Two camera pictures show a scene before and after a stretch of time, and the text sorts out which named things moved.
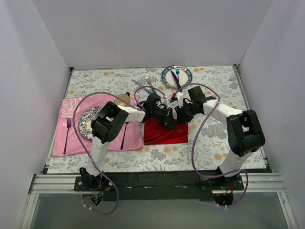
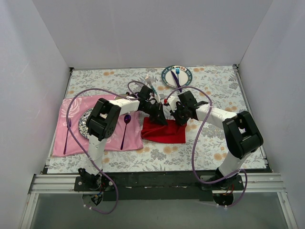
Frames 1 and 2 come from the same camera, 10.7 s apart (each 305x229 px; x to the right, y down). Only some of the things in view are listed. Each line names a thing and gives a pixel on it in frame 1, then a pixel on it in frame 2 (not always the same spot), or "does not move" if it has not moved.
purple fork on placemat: (68, 124) does not move
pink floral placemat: (65, 143) does not move
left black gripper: (167, 117) → (157, 114)
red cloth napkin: (156, 132) does not move
